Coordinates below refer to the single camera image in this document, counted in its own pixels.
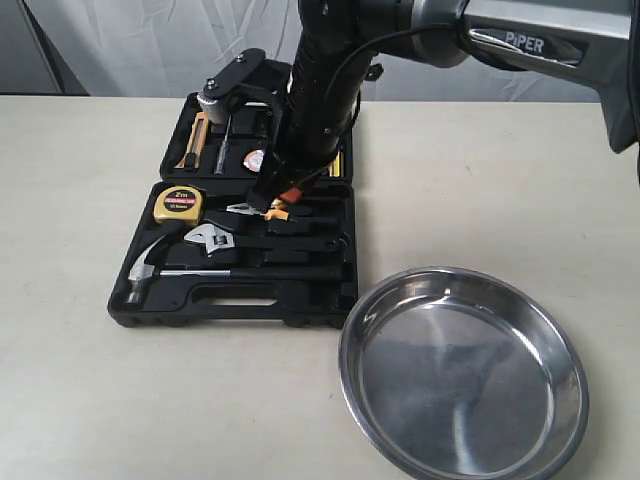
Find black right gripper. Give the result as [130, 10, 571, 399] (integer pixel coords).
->
[247, 1, 374, 211]

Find silver adjustable wrench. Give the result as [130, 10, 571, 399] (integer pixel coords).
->
[183, 223, 235, 256]

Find black plastic tool case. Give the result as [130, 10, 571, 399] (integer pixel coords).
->
[107, 94, 358, 328]

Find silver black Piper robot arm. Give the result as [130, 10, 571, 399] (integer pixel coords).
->
[248, 1, 639, 210]

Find roll of electrical tape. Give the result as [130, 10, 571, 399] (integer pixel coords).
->
[242, 149, 265, 173]

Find clear test pen screwdriver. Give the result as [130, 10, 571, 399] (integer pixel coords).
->
[214, 115, 233, 175]

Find yellow tape measure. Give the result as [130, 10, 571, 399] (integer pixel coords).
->
[153, 186, 204, 226]

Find yellow utility knife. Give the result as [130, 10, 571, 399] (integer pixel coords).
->
[175, 111, 209, 171]

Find round stainless steel tray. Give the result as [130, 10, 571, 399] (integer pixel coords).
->
[338, 267, 590, 479]

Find white backdrop curtain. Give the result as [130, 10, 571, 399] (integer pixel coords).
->
[1, 1, 597, 102]

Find yellow handled pliers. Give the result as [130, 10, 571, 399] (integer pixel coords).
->
[226, 199, 290, 221]

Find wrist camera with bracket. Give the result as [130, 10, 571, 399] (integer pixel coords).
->
[197, 48, 290, 124]

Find claw hammer black handle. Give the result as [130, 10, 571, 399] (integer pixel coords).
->
[125, 235, 343, 305]

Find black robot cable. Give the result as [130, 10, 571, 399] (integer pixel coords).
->
[324, 19, 464, 136]

